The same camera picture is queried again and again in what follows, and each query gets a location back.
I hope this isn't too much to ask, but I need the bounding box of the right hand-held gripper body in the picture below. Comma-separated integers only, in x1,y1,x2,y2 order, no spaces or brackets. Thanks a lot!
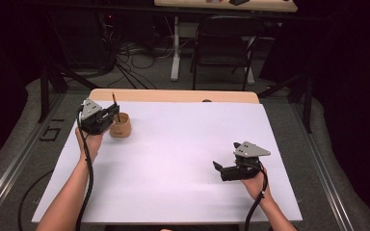
220,141,272,182

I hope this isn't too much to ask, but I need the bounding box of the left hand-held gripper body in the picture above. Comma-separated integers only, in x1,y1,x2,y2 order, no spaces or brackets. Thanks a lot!
77,98,112,136

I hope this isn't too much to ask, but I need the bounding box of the dark cabinet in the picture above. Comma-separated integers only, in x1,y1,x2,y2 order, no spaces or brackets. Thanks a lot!
49,9,117,70

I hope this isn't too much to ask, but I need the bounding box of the wooden pen holder cup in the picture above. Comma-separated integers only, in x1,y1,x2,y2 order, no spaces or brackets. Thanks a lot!
109,112,133,139

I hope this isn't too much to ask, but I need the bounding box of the white table mat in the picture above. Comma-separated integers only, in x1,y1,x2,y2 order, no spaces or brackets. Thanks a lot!
31,99,303,224

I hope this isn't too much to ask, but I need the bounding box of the hand-held gripper cable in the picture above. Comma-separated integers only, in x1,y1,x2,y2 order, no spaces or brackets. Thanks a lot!
75,109,94,231
244,162,269,231

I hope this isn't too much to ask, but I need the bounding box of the black floor cable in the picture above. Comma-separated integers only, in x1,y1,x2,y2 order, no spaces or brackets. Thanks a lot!
17,169,54,231

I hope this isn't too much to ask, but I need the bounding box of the black metal stand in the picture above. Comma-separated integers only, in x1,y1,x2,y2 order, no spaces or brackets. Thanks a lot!
258,73,313,134
38,61,100,123

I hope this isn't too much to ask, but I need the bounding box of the person's dark clothing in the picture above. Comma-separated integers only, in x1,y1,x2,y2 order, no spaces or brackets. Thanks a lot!
104,223,240,231

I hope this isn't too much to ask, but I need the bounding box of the person's left hand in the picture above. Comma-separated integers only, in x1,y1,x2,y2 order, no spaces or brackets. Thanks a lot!
74,126,111,163

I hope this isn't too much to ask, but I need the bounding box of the white-legged wooden desk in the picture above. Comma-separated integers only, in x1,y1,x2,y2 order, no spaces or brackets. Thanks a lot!
153,0,299,83

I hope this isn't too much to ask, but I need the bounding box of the person's right hand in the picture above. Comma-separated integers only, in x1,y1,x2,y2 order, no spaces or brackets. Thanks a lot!
241,167,273,202

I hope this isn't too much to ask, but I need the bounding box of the left hand-held gripper cable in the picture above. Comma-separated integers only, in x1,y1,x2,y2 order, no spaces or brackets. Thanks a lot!
75,109,94,231

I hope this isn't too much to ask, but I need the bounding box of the tangle of black floor cables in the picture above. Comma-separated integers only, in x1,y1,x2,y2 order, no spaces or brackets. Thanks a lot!
102,13,194,90

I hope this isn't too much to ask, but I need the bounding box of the aluminium floor rail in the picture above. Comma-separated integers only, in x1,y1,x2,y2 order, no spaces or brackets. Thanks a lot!
0,92,66,222
290,102,356,231

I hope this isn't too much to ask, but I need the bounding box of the black folding chair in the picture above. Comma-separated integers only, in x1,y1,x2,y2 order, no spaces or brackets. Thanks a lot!
191,14,266,91

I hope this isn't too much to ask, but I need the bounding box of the right hand-held gripper cable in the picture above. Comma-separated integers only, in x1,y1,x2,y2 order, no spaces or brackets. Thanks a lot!
244,162,269,231

